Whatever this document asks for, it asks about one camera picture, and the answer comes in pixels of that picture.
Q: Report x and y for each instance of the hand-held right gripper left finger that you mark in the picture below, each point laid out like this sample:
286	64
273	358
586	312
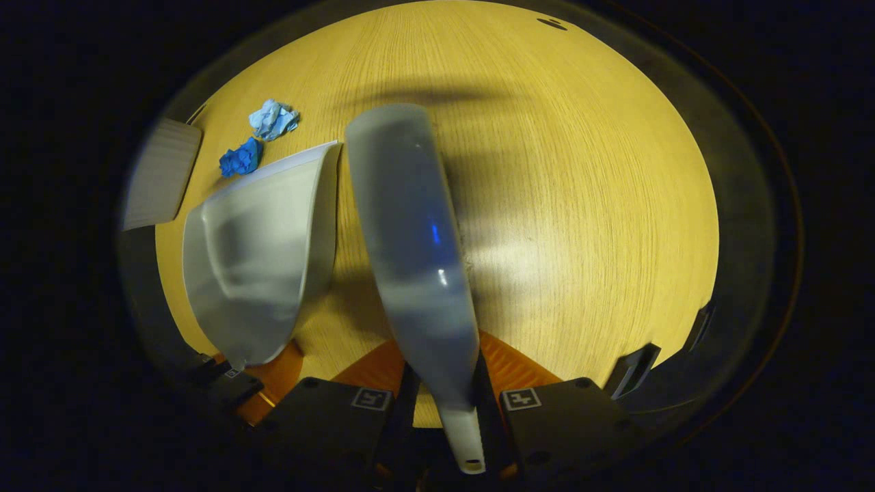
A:
328	424

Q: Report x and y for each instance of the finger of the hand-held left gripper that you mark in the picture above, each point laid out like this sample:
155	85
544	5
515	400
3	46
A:
210	365
280	379

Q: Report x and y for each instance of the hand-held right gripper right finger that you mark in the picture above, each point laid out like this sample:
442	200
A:
567	424

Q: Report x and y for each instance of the white plastic dustpan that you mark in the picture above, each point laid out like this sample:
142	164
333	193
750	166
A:
260	260

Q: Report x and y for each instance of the small white broom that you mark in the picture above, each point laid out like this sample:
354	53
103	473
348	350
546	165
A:
417	253

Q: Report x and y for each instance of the grey ribbed garbage bin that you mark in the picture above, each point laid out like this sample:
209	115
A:
160	178

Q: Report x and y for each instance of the dark blue paper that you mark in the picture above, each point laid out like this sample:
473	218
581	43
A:
240	158

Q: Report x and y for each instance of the light blue paper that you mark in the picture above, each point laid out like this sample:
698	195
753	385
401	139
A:
273	119

